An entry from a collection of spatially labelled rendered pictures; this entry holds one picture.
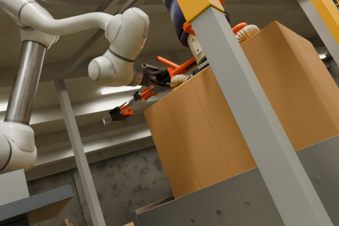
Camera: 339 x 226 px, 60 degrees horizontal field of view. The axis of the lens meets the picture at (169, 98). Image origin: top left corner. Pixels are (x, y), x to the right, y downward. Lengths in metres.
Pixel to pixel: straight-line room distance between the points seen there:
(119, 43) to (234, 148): 0.51
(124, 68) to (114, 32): 0.13
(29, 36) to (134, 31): 0.61
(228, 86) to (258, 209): 0.34
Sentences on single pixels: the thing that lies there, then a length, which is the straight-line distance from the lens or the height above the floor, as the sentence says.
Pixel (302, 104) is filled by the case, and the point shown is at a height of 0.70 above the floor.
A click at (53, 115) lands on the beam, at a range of 8.52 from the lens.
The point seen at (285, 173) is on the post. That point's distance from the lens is 0.57.
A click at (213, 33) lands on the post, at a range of 0.63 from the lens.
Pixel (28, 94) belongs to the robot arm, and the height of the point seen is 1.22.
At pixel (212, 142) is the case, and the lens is 1.00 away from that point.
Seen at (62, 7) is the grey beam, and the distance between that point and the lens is 4.12.
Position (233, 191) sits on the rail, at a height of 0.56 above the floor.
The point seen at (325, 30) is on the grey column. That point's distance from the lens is 2.09.
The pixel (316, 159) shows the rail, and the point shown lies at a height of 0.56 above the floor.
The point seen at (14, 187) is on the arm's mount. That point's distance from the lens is 1.06.
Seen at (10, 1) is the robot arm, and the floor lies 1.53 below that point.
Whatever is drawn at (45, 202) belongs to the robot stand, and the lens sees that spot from 0.96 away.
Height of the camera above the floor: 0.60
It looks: 17 degrees up
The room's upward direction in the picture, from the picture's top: 22 degrees counter-clockwise
